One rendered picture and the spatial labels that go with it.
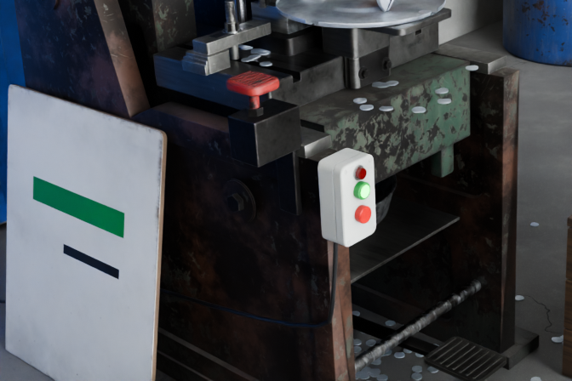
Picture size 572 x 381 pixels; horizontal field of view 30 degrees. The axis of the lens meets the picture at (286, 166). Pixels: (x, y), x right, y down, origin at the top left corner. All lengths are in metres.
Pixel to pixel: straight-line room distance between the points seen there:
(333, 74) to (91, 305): 0.69
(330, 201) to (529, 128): 1.86
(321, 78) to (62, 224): 0.66
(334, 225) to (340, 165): 0.10
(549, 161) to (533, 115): 0.38
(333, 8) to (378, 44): 0.11
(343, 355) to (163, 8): 0.70
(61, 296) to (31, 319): 0.14
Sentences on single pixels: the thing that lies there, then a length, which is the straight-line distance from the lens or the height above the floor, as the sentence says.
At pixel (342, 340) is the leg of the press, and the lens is 1.79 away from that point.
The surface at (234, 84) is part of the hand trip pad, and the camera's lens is 1.56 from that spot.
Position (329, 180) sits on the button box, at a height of 0.60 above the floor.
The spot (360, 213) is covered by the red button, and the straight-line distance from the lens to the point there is 1.62.
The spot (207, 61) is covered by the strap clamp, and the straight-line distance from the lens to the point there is 1.78.
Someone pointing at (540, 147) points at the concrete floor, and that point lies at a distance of 3.28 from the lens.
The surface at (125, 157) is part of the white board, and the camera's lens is 1.98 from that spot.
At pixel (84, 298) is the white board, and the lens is 2.17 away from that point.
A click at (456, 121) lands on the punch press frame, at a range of 1.98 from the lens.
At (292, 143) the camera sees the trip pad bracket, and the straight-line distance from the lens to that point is 1.62.
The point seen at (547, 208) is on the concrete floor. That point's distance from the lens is 2.90.
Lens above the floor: 1.26
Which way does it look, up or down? 23 degrees down
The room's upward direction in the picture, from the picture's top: 4 degrees counter-clockwise
